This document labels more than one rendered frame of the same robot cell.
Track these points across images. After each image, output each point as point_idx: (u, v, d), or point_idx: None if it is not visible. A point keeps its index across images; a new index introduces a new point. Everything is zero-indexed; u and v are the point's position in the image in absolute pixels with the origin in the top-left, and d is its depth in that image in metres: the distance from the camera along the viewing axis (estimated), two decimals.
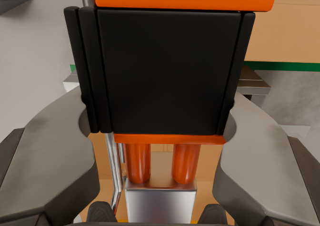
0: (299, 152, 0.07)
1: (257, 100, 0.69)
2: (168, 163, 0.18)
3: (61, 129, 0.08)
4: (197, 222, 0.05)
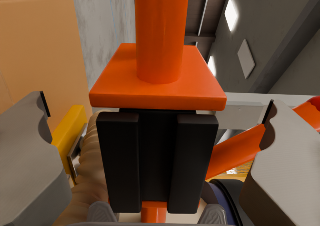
0: None
1: None
2: None
3: (19, 140, 0.07)
4: (197, 222, 0.05)
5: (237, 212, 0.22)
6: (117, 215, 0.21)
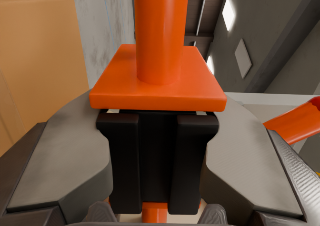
0: (278, 143, 0.08)
1: None
2: None
3: (80, 126, 0.08)
4: (197, 222, 0.05)
5: None
6: (118, 216, 0.21)
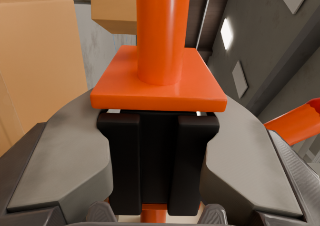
0: (278, 143, 0.08)
1: None
2: None
3: (80, 126, 0.08)
4: (197, 222, 0.05)
5: None
6: (116, 218, 0.20)
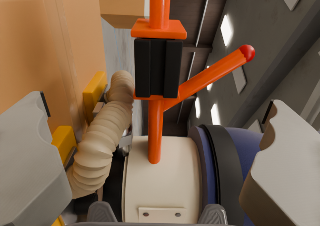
0: None
1: None
2: None
3: (19, 140, 0.07)
4: (197, 222, 0.05)
5: (210, 134, 0.34)
6: (132, 132, 0.33)
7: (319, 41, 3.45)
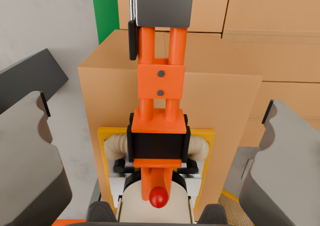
0: None
1: None
2: None
3: (19, 140, 0.07)
4: (197, 222, 0.05)
5: None
6: None
7: None
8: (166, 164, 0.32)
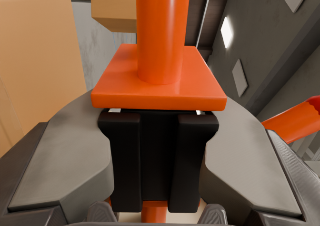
0: (276, 143, 0.08)
1: None
2: None
3: (81, 126, 0.08)
4: (197, 222, 0.05)
5: None
6: (117, 214, 0.21)
7: None
8: None
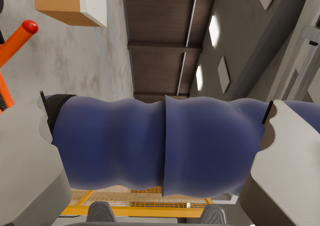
0: None
1: None
2: None
3: (19, 140, 0.07)
4: (197, 222, 0.05)
5: (47, 99, 0.42)
6: None
7: (288, 39, 3.52)
8: None
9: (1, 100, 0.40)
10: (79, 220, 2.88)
